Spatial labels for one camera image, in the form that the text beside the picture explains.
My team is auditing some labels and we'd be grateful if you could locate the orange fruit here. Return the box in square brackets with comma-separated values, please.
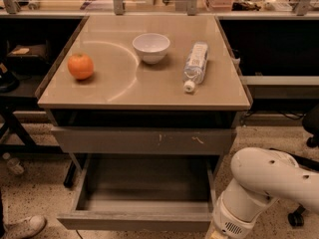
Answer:
[67, 53, 94, 80]

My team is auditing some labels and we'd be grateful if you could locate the black office chair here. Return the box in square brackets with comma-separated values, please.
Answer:
[268, 104, 319, 228]

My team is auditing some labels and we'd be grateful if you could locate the grey drawer cabinet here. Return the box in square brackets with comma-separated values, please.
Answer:
[34, 14, 253, 181]

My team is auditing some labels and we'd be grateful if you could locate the white sneaker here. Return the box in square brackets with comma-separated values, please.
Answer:
[1, 215, 46, 239]

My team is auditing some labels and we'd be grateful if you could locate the white ceramic bowl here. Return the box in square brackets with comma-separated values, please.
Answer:
[133, 33, 170, 65]

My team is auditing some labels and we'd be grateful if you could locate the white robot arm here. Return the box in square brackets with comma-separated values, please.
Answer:
[204, 147, 319, 239]

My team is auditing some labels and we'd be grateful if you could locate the small bottle on floor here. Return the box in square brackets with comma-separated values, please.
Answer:
[2, 152, 25, 175]

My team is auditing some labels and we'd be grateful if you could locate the black table frame left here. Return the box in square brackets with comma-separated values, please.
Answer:
[0, 103, 78, 188]

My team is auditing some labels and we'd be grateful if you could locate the grey drawer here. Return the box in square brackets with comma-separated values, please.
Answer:
[52, 126, 236, 155]
[58, 154, 217, 232]

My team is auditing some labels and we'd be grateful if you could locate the clear plastic water bottle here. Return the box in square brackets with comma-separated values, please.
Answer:
[183, 42, 208, 94]

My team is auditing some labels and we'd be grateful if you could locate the grey top drawer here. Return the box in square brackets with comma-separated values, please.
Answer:
[52, 126, 236, 155]

